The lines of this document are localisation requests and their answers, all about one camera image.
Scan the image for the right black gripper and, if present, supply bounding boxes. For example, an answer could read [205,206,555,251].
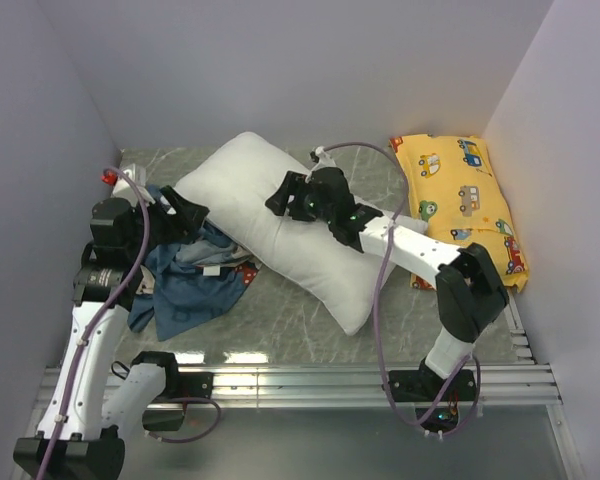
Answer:
[265,172,335,226]

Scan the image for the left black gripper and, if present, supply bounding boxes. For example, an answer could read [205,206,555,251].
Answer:
[126,185,208,261]

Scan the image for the white pillow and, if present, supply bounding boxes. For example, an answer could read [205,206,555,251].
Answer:
[172,130,429,337]

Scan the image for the blue cartoon print pillowcase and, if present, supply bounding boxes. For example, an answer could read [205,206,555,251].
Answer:
[127,184,261,343]

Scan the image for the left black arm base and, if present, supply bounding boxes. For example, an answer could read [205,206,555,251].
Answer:
[142,371,217,434]

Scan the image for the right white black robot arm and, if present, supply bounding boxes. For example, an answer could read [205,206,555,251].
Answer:
[265,167,509,400]

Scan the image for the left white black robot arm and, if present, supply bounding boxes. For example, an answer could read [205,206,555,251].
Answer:
[13,187,215,479]

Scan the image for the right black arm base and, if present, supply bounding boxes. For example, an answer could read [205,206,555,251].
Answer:
[388,369,482,439]

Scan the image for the yellow car print pillow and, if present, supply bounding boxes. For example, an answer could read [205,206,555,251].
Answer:
[390,134,530,291]

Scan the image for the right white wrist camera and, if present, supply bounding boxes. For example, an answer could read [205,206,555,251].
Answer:
[310,146,337,173]

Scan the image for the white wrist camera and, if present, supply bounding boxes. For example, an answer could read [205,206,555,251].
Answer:
[101,163,152,206]
[310,146,337,173]

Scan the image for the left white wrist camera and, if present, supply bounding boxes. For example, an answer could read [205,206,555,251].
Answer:
[101,163,152,206]

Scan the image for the aluminium mounting rail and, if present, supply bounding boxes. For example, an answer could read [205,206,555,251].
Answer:
[34,363,561,411]

